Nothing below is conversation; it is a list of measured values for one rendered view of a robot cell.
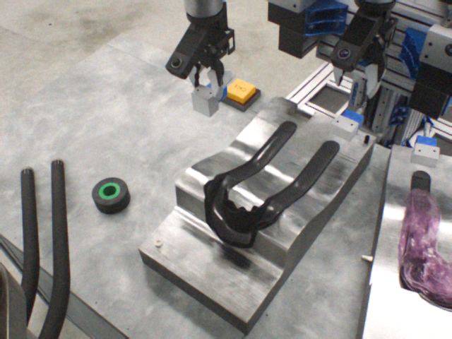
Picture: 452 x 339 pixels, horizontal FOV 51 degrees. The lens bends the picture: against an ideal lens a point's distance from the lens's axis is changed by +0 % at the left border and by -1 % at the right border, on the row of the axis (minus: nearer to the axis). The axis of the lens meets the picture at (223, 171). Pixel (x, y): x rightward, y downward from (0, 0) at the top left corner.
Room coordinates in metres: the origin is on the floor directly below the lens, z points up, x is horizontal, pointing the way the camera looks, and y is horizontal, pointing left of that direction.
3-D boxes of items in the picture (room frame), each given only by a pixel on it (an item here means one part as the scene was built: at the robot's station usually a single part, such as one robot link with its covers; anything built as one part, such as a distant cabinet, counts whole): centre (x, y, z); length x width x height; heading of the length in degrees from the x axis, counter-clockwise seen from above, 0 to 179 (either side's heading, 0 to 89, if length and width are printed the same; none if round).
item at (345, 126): (0.76, -0.30, 0.89); 0.13 x 0.05 x 0.05; 140
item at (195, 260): (0.59, -0.08, 0.87); 0.50 x 0.26 x 0.14; 140
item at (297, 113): (0.80, -0.19, 0.87); 0.05 x 0.05 x 0.04; 50
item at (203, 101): (0.85, 0.00, 0.93); 0.13 x 0.05 x 0.05; 140
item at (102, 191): (0.65, 0.26, 0.82); 0.08 x 0.08 x 0.04
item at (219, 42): (0.84, 0.01, 1.09); 0.09 x 0.08 x 0.12; 140
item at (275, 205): (0.60, -0.10, 0.92); 0.35 x 0.16 x 0.09; 140
